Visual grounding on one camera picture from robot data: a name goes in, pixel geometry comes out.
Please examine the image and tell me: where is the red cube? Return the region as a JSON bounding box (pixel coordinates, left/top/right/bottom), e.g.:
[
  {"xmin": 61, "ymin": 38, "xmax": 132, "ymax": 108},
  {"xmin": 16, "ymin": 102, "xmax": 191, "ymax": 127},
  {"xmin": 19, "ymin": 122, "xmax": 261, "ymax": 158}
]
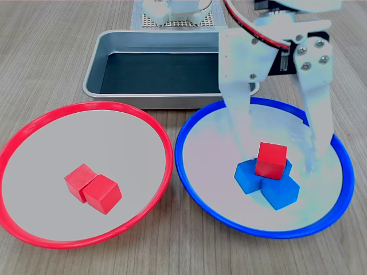
[
  {"xmin": 83, "ymin": 174, "xmax": 123, "ymax": 215},
  {"xmin": 64, "ymin": 163, "xmax": 97, "ymax": 204},
  {"xmin": 254, "ymin": 142, "xmax": 288, "ymax": 180}
]

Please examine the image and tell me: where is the steel tray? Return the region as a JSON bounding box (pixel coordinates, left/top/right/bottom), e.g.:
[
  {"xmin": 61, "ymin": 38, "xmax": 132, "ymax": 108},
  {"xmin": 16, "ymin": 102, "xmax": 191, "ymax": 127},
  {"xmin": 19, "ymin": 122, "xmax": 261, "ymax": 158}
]
[{"xmin": 82, "ymin": 29, "xmax": 260, "ymax": 110}]

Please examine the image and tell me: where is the red and black cable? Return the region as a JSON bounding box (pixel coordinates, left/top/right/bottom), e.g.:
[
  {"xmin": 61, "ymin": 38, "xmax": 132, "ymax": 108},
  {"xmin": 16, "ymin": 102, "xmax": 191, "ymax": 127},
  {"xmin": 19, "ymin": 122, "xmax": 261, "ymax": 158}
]
[{"xmin": 222, "ymin": 0, "xmax": 291, "ymax": 52}]

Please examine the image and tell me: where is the black tray mat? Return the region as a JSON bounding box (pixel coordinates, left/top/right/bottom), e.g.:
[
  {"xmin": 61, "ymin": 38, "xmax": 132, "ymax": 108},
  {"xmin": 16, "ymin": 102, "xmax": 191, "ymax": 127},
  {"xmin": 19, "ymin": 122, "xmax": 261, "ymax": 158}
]
[{"xmin": 99, "ymin": 52, "xmax": 223, "ymax": 95}]

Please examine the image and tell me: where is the pale perforated base plate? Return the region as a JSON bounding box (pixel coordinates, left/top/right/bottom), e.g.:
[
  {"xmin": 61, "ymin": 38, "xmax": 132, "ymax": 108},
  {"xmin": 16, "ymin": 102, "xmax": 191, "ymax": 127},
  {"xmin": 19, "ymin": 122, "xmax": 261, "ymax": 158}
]
[{"xmin": 142, "ymin": 8, "xmax": 216, "ymax": 29}]

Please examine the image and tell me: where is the blue-rimmed white plate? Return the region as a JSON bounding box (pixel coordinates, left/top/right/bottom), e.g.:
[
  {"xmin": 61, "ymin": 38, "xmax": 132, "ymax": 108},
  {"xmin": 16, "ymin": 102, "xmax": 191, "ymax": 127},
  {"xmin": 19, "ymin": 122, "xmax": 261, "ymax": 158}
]
[{"xmin": 174, "ymin": 97, "xmax": 356, "ymax": 240}]

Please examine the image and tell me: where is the red-rimmed white plate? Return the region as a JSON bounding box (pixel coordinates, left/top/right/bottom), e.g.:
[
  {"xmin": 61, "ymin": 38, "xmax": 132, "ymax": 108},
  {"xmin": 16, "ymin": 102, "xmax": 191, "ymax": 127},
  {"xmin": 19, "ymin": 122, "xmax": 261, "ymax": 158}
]
[{"xmin": 0, "ymin": 100, "xmax": 174, "ymax": 249}]

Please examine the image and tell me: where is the clear tape strip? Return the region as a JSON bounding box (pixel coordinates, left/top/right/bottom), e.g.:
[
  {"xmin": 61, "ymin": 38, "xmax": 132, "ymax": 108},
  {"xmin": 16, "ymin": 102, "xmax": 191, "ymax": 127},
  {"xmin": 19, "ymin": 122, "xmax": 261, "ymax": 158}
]
[{"xmin": 130, "ymin": 0, "xmax": 227, "ymax": 29}]

